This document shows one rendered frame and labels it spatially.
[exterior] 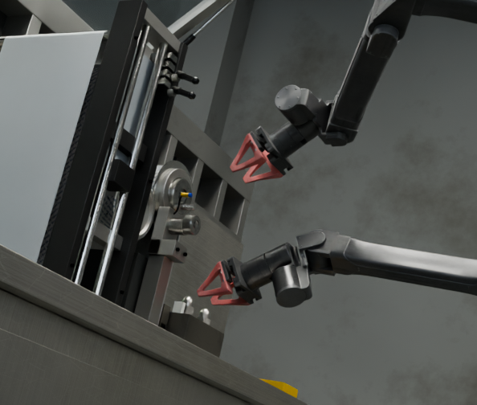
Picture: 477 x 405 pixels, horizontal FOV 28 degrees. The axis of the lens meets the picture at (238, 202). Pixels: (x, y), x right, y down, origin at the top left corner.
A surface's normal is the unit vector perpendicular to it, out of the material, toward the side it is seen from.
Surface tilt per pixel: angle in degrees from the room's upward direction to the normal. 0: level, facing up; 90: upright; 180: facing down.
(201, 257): 90
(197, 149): 90
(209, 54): 90
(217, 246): 90
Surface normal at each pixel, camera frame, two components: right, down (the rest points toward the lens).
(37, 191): -0.44, -0.37
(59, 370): 0.87, 0.04
